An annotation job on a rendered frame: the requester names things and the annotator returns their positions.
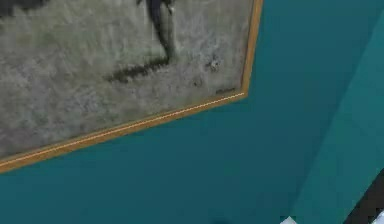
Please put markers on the gold framed grey picture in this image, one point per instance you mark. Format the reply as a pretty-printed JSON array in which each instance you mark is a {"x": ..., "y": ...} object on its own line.
[{"x": 100, "y": 83}]

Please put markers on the small white object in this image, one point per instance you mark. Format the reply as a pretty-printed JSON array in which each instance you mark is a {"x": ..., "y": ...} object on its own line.
[{"x": 288, "y": 220}]

